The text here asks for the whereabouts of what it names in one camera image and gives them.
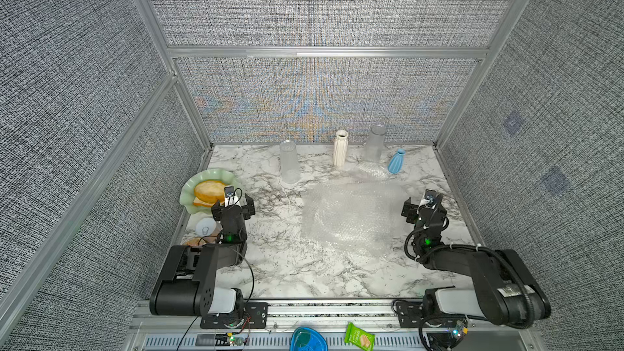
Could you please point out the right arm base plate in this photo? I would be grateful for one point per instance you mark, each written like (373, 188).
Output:
(411, 314)

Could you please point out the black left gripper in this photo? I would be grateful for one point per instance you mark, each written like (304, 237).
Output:
(247, 209)

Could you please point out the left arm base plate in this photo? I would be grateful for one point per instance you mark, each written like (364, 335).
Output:
(253, 314)

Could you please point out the white round lid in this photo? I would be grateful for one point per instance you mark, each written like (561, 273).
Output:
(205, 227)

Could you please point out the blue plastic container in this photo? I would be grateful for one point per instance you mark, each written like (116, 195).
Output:
(307, 339)

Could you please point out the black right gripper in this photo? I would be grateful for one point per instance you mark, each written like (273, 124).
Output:
(409, 210)

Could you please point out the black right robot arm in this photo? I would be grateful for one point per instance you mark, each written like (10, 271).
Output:
(503, 291)

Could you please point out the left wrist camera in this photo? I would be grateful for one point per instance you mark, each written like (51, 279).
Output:
(232, 195)

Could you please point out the white ribbed ceramic vase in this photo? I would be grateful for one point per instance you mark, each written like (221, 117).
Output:
(340, 150)

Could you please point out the aluminium front rail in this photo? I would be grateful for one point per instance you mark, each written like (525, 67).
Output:
(329, 317)

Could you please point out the round food cup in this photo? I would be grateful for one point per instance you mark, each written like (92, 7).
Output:
(196, 242)

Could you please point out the bread roll sandwich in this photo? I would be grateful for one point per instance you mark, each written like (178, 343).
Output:
(208, 193)

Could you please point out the green scalloped glass plate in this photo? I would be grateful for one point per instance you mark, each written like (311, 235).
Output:
(187, 197)

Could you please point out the clear glass vase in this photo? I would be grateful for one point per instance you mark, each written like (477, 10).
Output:
(375, 143)
(289, 165)

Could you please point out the green snack packet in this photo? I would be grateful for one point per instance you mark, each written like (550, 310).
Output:
(359, 338)

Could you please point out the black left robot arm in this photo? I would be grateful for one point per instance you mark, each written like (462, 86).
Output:
(186, 285)

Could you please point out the blue ribbed glass vase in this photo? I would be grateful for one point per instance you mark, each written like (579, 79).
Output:
(396, 162)

